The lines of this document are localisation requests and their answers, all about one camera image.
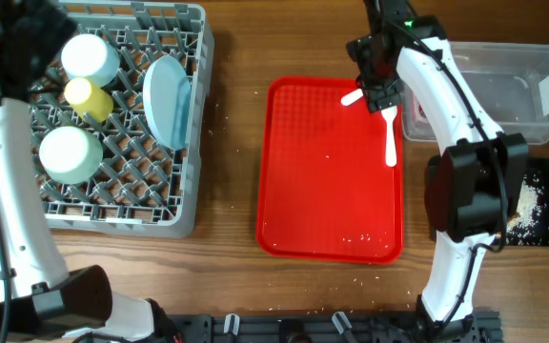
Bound red snack wrapper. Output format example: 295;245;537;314
412;95;428;123

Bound grey plastic dishwasher rack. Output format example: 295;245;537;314
30;1;214;238

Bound green bowl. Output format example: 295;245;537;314
38;126;103;184

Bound yellow plastic cup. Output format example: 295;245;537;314
64;78;113;123

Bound red plastic tray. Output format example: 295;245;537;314
255;76;404;264

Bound white plastic spoon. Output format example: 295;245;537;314
381;106;397;168

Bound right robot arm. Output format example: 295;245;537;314
346;0;528;342

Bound black plastic tray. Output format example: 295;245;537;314
506;158;549;247

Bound light blue plate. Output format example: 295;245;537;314
142;55;192;150

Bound clear plastic bin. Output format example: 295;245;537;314
400;40;549;146

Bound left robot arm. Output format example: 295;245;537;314
0;1;184;342

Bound light blue bowl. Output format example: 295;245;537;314
61;33;120;87

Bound food scraps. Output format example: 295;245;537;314
507;174;544;238

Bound white plastic fork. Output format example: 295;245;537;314
340;89;363;107

